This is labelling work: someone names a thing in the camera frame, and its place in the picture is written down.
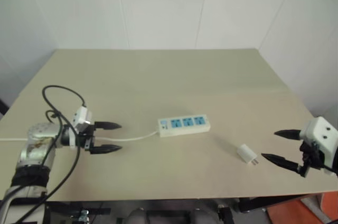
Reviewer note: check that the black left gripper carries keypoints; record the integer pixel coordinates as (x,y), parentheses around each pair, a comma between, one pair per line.
(88,139)

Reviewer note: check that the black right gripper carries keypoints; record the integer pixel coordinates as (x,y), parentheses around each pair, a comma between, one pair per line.
(311,158)

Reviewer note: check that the black table frame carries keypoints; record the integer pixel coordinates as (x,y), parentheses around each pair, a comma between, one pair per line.
(274,203)

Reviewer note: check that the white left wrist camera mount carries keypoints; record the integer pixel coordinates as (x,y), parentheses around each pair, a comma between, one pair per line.
(80,118)

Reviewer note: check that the orange box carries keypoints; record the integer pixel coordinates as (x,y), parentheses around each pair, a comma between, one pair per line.
(303,210)

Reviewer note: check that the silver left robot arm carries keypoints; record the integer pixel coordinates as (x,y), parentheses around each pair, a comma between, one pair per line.
(37,142)

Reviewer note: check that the white plug adapter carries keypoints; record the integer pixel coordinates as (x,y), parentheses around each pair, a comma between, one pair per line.
(245,154)

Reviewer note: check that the white power strip blue sockets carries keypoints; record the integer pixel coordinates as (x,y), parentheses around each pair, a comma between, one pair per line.
(185,126)

